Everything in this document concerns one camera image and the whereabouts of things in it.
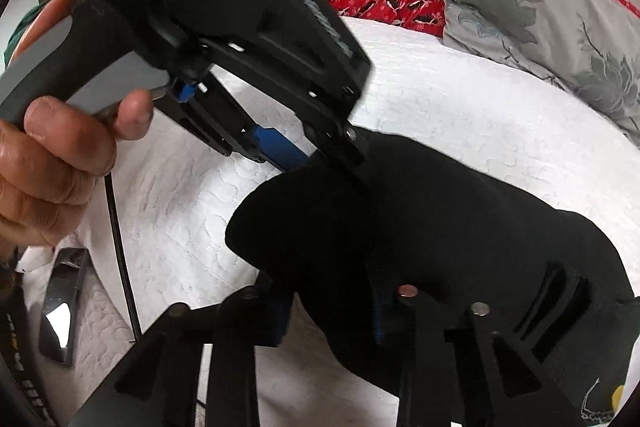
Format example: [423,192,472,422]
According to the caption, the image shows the black pants with yellow patch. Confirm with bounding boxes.
[226,134,639,425]

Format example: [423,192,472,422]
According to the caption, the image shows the grey floral pillow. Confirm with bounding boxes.
[444,0,639,140]

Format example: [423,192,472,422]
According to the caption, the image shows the white quilted bedspread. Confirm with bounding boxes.
[16,16,640,427]

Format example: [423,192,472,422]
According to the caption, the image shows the person's left hand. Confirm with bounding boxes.
[0,0,155,258]

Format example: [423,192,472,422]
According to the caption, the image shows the black cable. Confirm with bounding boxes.
[103,171,144,343]

